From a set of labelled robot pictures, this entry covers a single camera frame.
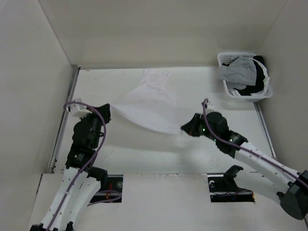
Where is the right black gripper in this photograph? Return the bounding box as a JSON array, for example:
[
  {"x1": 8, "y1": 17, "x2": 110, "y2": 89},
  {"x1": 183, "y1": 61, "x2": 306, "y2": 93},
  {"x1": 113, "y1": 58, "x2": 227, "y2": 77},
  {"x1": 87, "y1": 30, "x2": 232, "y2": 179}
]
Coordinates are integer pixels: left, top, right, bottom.
[{"x1": 180, "y1": 112, "x2": 219, "y2": 141}]

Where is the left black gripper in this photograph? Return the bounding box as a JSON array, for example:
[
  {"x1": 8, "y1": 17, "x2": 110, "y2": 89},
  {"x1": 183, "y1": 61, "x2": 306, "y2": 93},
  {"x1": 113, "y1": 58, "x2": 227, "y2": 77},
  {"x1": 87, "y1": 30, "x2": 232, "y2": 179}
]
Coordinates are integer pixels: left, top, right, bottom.
[{"x1": 79, "y1": 103, "x2": 111, "y2": 148}]

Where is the white tank top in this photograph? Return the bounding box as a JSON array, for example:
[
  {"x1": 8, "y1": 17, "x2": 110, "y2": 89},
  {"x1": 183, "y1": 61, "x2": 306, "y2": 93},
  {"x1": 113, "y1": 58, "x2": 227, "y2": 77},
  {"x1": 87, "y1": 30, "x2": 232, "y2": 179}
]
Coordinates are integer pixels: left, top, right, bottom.
[{"x1": 110, "y1": 69, "x2": 183, "y2": 135}]

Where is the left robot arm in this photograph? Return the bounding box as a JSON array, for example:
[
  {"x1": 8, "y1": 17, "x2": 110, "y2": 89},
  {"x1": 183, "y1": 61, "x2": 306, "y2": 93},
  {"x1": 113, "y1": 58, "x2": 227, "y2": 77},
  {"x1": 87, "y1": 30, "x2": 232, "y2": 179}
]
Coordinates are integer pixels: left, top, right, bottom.
[{"x1": 30, "y1": 101, "x2": 111, "y2": 231}]

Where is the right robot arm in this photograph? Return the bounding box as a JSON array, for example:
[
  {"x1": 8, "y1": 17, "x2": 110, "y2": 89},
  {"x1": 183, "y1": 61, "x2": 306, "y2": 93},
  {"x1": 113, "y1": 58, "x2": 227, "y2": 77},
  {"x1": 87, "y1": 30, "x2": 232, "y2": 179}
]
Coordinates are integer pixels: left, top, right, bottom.
[{"x1": 181, "y1": 112, "x2": 308, "y2": 220}]

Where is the black tank top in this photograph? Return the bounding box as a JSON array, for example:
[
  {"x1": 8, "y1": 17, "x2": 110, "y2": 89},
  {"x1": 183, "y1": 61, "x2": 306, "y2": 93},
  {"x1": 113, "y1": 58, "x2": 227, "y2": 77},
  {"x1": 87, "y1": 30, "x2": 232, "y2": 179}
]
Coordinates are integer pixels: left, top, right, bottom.
[{"x1": 237, "y1": 55, "x2": 270, "y2": 96}]

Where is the grey tank top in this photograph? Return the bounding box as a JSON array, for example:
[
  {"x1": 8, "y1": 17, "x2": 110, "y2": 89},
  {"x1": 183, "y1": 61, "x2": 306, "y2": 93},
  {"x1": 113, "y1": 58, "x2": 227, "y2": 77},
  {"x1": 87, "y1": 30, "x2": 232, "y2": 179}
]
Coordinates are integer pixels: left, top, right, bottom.
[{"x1": 219, "y1": 56, "x2": 257, "y2": 86}]

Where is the white garment in basket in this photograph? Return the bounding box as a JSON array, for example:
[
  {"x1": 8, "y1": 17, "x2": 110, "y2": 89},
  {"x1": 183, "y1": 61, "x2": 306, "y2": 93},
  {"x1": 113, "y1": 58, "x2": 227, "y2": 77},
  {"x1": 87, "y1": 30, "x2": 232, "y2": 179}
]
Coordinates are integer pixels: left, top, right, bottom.
[{"x1": 227, "y1": 55, "x2": 270, "y2": 96}]

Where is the white plastic laundry basket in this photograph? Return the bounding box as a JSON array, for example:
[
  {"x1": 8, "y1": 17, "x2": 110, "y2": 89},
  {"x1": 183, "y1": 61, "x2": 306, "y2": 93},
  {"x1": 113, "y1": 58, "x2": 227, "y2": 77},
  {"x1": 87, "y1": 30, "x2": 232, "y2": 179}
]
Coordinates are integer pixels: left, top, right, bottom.
[{"x1": 217, "y1": 51, "x2": 273, "y2": 102}]

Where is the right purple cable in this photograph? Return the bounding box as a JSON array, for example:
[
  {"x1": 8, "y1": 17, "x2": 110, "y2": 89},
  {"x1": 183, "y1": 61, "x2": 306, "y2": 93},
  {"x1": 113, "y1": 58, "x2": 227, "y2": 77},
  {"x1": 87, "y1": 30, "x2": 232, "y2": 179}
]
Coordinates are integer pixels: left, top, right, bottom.
[{"x1": 201, "y1": 98, "x2": 308, "y2": 188}]

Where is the purple cable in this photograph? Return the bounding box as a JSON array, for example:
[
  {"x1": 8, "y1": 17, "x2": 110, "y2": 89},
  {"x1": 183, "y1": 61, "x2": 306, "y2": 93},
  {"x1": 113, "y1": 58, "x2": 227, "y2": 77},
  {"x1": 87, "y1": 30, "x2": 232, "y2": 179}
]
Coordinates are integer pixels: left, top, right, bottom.
[
  {"x1": 45, "y1": 101, "x2": 122, "y2": 231},
  {"x1": 201, "y1": 98, "x2": 308, "y2": 188}
]

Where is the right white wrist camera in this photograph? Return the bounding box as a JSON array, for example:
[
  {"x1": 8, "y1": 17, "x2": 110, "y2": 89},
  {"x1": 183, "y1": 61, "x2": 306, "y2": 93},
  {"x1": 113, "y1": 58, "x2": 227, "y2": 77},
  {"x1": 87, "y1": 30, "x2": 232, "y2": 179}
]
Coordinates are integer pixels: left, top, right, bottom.
[{"x1": 205, "y1": 101, "x2": 214, "y2": 109}]

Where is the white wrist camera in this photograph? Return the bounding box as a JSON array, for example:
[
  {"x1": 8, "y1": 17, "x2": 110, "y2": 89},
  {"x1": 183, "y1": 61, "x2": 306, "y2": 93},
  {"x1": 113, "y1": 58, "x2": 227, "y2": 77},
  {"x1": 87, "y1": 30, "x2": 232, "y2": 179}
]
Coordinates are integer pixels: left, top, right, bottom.
[
  {"x1": 67, "y1": 98, "x2": 92, "y2": 119},
  {"x1": 205, "y1": 101, "x2": 214, "y2": 109}
]

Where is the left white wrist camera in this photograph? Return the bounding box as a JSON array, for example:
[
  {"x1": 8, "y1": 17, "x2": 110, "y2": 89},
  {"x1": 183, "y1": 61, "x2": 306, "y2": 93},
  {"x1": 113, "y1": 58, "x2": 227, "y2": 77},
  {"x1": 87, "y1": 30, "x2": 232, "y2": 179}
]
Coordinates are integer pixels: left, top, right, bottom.
[{"x1": 67, "y1": 98, "x2": 92, "y2": 119}]

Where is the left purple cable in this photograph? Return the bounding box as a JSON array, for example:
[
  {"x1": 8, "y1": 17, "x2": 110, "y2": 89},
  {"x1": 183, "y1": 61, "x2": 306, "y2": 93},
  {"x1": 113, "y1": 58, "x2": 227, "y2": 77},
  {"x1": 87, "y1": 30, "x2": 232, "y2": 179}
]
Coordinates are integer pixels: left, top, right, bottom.
[{"x1": 45, "y1": 101, "x2": 122, "y2": 231}]

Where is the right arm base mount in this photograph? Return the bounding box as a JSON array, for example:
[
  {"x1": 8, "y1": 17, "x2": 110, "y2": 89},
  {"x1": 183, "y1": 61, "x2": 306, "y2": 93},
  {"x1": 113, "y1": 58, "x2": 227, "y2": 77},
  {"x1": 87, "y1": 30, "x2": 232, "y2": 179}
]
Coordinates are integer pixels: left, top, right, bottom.
[{"x1": 207, "y1": 165, "x2": 255, "y2": 203}]

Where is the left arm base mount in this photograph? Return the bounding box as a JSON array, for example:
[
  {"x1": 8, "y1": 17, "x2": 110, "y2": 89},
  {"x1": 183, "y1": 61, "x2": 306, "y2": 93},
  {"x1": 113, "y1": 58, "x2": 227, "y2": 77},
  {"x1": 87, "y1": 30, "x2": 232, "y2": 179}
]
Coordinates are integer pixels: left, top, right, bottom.
[{"x1": 90, "y1": 175, "x2": 124, "y2": 203}]

